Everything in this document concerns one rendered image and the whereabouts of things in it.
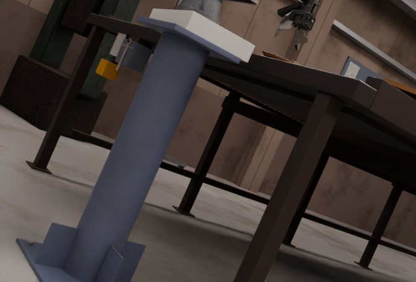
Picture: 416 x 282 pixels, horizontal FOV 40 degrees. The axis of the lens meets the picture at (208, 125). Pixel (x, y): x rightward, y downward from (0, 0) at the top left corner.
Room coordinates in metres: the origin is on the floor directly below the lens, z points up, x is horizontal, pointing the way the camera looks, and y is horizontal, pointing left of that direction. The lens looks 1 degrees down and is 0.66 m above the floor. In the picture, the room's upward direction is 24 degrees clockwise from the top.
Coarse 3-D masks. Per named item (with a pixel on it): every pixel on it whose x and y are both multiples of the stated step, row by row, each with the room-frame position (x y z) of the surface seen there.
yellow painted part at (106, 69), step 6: (102, 60) 2.87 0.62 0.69; (114, 60) 2.86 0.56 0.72; (102, 66) 2.84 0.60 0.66; (108, 66) 2.82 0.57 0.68; (114, 66) 2.84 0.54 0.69; (120, 66) 2.86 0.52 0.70; (96, 72) 2.88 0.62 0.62; (102, 72) 2.82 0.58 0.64; (108, 72) 2.83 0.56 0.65; (114, 72) 2.85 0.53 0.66; (108, 78) 2.84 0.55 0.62; (114, 78) 2.85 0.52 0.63
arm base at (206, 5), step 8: (184, 0) 1.86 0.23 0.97; (192, 0) 1.84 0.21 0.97; (200, 0) 1.84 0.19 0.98; (208, 0) 1.84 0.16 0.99; (216, 0) 1.86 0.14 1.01; (176, 8) 1.87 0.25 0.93; (184, 8) 1.83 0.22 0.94; (192, 8) 1.82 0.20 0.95; (200, 8) 1.84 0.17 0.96; (208, 8) 1.83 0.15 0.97; (216, 8) 1.86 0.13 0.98; (208, 16) 1.83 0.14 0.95; (216, 16) 1.86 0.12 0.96
